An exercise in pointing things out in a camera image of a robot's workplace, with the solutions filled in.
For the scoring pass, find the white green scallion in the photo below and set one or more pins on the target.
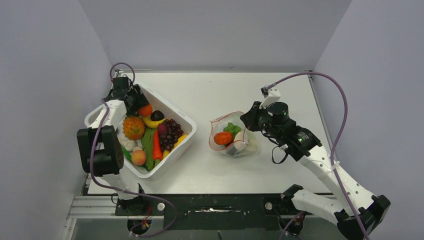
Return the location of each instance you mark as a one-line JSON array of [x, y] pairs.
[[126, 154]]

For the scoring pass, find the magenta purple fruit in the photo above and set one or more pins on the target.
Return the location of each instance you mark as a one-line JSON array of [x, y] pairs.
[[162, 129]]

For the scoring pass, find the white onion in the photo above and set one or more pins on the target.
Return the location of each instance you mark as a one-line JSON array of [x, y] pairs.
[[241, 140]]

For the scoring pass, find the clear orange-zip bag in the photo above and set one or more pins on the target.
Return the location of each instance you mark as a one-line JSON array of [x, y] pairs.
[[219, 123]]

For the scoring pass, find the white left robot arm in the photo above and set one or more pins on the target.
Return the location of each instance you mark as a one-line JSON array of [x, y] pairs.
[[101, 152]]

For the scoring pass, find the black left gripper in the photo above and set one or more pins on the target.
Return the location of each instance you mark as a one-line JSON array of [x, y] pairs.
[[141, 101]]

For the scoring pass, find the green lettuce head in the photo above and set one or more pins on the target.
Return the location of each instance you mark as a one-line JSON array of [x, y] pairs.
[[232, 128]]

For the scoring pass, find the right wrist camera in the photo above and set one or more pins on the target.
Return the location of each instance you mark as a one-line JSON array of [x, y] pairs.
[[271, 95]]

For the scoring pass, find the white plastic food bin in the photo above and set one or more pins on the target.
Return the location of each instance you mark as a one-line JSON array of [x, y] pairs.
[[170, 112]]

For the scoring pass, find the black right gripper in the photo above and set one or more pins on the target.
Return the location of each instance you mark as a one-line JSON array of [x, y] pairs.
[[250, 118]]

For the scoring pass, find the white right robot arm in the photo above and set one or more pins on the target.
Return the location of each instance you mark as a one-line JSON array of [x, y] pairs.
[[354, 210]]

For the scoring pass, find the yellow banana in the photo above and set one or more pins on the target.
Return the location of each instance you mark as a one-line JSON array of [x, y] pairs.
[[152, 124]]

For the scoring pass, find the orange carrot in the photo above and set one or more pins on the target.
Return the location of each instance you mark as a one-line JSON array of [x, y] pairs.
[[157, 154]]

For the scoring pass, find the toy pineapple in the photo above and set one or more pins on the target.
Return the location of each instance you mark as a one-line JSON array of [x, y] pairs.
[[133, 128]]

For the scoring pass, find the purple grape bunch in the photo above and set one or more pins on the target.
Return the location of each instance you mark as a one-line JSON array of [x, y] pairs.
[[174, 131]]

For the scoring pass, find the peach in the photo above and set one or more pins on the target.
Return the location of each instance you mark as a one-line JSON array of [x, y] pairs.
[[138, 157]]

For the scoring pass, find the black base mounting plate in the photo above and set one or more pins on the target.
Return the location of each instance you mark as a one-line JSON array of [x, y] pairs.
[[171, 212]]

